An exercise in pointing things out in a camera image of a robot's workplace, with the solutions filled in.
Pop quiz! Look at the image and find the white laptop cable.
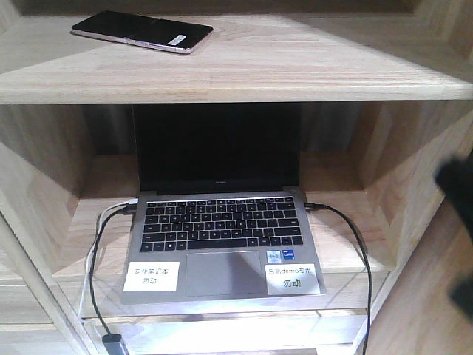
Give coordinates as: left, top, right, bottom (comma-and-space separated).
79, 198, 140, 326

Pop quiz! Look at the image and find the grey laptop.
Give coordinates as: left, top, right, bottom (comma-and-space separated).
122, 103, 324, 304

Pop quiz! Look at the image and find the black laptop cable left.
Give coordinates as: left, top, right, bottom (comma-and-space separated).
88, 206, 138, 337

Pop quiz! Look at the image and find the black laptop cable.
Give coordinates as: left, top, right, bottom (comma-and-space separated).
304, 202, 374, 355
88, 206, 138, 337

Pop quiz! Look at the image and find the wooden shelf unit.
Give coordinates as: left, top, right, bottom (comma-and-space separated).
1, 1, 472, 354

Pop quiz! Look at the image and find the grey usb hub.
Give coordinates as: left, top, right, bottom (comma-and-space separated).
102, 334, 129, 355

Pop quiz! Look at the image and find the black smartphone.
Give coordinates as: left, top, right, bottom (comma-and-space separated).
71, 10, 214, 55

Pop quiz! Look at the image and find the black laptop cable right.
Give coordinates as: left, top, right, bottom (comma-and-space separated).
304, 202, 374, 355

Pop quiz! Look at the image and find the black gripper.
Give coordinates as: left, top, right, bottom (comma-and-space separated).
435, 158, 472, 318

